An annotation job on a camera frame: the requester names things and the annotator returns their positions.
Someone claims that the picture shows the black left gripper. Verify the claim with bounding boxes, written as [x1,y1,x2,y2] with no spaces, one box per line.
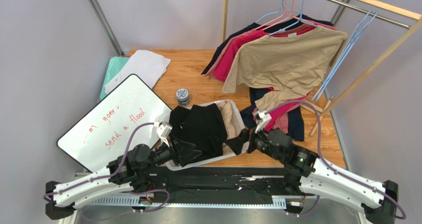
[141,132,202,172]

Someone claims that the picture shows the white plastic perforated basket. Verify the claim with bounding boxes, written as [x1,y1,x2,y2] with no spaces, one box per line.
[165,99,245,171]

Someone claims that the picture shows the black daisy print t shirt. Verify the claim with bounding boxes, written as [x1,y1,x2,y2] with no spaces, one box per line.
[169,103,227,162]

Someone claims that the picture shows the beige t shirt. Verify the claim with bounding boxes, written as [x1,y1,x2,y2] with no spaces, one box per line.
[217,100,237,139]

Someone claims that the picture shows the light blue wire hanger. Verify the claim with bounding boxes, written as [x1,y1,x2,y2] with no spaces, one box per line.
[316,12,378,102]
[311,11,377,102]

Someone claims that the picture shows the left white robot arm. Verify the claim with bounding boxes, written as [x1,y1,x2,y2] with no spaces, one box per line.
[45,137,202,220]

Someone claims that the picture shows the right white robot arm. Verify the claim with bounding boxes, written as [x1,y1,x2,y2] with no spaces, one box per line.
[225,129,398,224]

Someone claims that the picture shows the salmon pink t shirt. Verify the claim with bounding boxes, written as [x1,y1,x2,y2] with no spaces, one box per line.
[202,15,335,131]

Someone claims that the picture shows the magenta t shirt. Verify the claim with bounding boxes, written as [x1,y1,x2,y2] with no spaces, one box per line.
[206,26,313,131]

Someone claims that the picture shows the navy t shirt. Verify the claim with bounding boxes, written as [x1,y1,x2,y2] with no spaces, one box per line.
[201,14,334,142]

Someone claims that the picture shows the tan t shirt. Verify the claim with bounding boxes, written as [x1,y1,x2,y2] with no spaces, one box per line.
[222,26,348,111]

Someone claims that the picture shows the blue white round tin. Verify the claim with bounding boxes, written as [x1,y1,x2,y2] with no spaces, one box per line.
[175,88,190,107]

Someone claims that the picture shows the white paper sheets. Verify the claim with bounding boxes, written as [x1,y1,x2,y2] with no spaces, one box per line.
[105,50,171,94]

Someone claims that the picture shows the teal folder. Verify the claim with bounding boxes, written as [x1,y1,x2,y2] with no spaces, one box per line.
[99,56,129,100]

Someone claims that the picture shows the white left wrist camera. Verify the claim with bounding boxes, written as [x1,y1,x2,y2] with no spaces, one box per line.
[154,121,172,147]

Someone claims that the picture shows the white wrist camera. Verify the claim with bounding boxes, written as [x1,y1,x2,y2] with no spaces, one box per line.
[154,121,172,147]
[253,110,271,133]

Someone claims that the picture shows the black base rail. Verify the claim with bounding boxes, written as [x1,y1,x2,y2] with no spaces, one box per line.
[119,167,305,205]

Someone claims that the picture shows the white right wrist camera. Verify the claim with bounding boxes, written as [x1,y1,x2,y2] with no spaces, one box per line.
[253,110,271,133]

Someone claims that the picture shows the white board black frame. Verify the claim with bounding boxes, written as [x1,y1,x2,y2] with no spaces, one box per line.
[56,74,171,171]

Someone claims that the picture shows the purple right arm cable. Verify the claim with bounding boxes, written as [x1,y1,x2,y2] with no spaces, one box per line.
[267,100,407,221]

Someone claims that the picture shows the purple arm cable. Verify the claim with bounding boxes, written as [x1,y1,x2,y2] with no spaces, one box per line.
[267,100,407,221]
[43,122,170,215]

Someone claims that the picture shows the pink wire hanger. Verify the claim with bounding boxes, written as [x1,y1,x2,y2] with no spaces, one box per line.
[255,0,317,30]

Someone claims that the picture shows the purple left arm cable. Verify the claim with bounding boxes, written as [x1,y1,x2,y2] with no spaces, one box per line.
[43,122,170,215]

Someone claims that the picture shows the metal hanging rail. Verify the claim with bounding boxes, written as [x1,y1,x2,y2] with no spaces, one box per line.
[296,0,413,30]

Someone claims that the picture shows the metal corner post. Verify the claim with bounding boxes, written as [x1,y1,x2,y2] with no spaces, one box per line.
[88,0,125,56]

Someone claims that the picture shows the wooden clothes rack frame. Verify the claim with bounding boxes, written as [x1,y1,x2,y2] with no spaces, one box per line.
[207,0,422,137]

